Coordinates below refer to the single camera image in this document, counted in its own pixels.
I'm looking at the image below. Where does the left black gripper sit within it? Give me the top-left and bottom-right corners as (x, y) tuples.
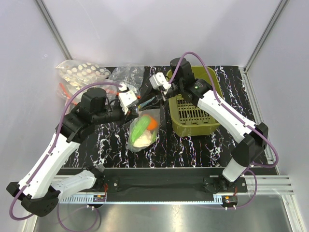
(93, 100), (140, 129)

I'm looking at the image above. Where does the orange carrot toy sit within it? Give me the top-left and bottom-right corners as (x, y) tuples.
(147, 116), (159, 131)

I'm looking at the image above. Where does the green vegetable toy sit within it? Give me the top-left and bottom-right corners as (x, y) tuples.
(131, 116), (150, 143)

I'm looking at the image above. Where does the clear blue-zipper bag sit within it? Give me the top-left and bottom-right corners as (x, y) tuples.
(126, 103), (160, 152)

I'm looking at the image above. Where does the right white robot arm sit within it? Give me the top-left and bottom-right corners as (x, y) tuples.
(139, 79), (268, 192)

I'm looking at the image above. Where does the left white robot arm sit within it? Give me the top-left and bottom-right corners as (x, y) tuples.
(6, 104), (138, 220)

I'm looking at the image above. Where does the clear orange-zipper bag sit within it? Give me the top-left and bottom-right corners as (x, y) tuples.
(107, 66), (144, 98)

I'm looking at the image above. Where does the clear red-zipper bag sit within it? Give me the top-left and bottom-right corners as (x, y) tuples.
(57, 83), (80, 105)

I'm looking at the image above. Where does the bag of white discs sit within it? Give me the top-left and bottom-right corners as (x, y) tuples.
(56, 60), (111, 93)

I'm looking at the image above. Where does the black marble pattern mat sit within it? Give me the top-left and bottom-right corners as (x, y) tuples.
(63, 66), (255, 168)

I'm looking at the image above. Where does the olive green plastic bin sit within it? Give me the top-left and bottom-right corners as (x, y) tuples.
(169, 66), (223, 137)

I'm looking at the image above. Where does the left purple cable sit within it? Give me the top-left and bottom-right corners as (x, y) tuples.
(9, 81), (124, 232)

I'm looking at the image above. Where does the purple cable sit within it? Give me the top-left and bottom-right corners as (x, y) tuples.
(169, 51), (280, 210)
(9, 81), (124, 232)

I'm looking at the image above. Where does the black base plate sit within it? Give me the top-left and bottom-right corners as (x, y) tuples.
(76, 168), (249, 203)

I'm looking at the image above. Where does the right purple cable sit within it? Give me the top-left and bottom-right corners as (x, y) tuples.
(169, 51), (280, 210)

